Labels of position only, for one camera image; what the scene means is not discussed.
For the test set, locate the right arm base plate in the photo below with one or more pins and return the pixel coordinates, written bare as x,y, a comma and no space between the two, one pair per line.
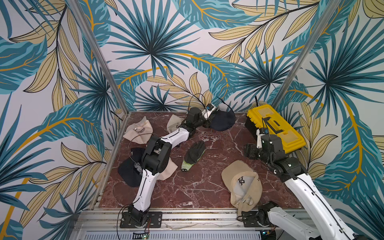
255,219

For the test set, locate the green black cap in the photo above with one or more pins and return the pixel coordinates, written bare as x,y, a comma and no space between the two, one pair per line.
193,155

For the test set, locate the white perforated cap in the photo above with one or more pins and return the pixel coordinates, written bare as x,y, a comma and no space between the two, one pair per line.
173,124

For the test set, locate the yellow black toolbox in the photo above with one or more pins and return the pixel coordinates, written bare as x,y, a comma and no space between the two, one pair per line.
267,117

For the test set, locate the cream Colorado cap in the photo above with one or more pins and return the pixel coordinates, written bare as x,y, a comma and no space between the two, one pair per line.
169,170

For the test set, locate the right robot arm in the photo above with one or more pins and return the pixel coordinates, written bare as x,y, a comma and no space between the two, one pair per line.
328,225

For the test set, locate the navy black cap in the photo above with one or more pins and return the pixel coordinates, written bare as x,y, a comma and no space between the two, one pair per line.
131,169

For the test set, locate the tan khaki cap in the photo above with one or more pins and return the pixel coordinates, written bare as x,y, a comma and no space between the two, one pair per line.
244,185

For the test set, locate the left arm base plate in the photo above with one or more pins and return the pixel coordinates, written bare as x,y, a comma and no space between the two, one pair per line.
140,220

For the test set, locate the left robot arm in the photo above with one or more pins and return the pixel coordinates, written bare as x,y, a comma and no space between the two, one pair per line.
155,160

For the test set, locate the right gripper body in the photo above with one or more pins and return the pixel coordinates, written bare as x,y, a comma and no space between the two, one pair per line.
253,150

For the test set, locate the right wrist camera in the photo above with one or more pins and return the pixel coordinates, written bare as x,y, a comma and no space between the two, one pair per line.
259,133

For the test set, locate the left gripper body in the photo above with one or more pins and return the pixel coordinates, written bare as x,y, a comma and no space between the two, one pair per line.
207,122

